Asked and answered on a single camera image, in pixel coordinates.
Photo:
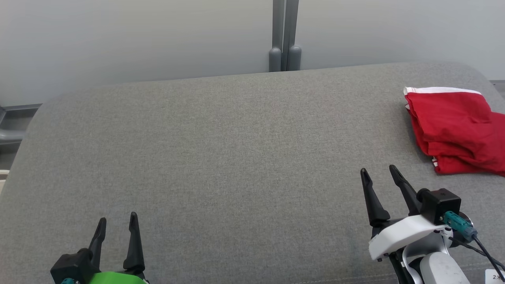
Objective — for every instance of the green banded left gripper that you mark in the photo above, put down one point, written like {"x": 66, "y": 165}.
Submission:
{"x": 118, "y": 278}

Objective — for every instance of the grey metal frame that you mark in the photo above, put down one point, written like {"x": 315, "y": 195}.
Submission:
{"x": 14, "y": 126}

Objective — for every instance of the grey fabric sofa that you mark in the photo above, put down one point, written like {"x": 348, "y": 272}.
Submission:
{"x": 236, "y": 157}

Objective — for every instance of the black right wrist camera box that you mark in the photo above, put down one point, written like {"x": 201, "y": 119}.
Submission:
{"x": 440, "y": 205}

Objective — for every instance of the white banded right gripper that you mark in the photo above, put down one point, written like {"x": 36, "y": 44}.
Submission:
{"x": 402, "y": 236}

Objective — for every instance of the grey partition post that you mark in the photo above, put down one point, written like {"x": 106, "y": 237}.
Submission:
{"x": 292, "y": 39}
{"x": 276, "y": 39}

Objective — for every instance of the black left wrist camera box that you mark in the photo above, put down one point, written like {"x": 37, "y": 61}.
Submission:
{"x": 71, "y": 264}

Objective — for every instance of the red shorts with white stripe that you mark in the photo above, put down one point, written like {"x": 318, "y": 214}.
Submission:
{"x": 446, "y": 114}

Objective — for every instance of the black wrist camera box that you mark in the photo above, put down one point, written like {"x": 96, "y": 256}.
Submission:
{"x": 71, "y": 264}
{"x": 440, "y": 205}

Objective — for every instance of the red number 23 jersey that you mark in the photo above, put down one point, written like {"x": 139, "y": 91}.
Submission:
{"x": 473, "y": 157}

